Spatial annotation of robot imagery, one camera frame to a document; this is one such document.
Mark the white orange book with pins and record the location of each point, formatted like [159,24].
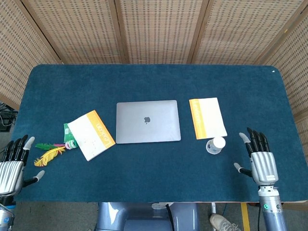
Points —
[89,136]
[211,118]

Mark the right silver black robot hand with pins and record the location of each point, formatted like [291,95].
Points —
[264,168]

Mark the black under-table control box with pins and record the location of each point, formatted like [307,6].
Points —
[254,204]

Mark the yellow floor tape strip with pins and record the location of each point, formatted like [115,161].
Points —
[245,216]

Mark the white metal table leg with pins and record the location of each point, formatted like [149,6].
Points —
[213,208]

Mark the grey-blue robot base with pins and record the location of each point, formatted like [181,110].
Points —
[139,221]

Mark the wooden bamboo folding screen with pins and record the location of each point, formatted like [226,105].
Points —
[158,29]

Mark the white paper cup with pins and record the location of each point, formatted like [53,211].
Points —
[215,147]

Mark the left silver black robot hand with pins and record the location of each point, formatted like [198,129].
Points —
[9,173]

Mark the colourful feather shuttlecock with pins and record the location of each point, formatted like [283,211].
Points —
[50,154]

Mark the green snack packet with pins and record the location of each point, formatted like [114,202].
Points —
[67,132]

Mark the silver closed laptop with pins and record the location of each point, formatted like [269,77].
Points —
[148,122]

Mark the beige sneaker shoe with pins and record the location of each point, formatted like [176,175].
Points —
[223,223]

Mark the dark blue felt table mat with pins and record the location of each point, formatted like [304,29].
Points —
[154,173]

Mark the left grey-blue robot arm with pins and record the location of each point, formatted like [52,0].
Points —
[5,215]

